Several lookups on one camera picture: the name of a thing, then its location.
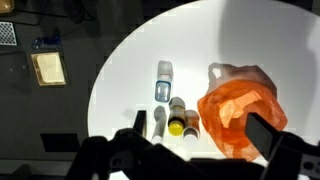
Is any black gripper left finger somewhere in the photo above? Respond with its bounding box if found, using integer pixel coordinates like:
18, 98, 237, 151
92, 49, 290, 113
133, 109, 148, 138

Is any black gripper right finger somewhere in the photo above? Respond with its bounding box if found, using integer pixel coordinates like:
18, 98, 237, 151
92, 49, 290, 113
244, 112, 284, 162

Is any clear blue box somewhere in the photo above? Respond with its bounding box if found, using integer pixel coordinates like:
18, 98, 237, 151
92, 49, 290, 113
154, 60, 174, 103

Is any tan square box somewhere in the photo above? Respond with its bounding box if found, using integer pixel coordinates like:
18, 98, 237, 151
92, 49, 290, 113
30, 51, 68, 88

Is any white tube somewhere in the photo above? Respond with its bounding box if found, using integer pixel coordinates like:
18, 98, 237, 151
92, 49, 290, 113
150, 105, 167, 145

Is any orange plastic bag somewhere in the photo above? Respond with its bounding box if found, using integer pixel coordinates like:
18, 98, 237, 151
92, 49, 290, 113
197, 62, 288, 163

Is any brown bottle yellow cap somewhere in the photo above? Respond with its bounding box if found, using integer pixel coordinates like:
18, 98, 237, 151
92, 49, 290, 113
167, 96, 187, 137

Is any orange bottle white cap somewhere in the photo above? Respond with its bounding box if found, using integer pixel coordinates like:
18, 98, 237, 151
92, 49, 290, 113
182, 109, 201, 143

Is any black rectangular floor plate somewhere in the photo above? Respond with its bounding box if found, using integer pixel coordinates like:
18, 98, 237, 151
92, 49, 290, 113
40, 133, 80, 153

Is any blue clamp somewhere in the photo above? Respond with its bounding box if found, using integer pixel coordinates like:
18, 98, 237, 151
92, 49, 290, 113
31, 34, 63, 50

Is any small perforated white plate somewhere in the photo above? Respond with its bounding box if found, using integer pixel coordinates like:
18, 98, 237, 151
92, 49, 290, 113
0, 21, 18, 47

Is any yellow object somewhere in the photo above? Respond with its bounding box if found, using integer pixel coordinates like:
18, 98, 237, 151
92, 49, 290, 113
0, 0, 15, 14

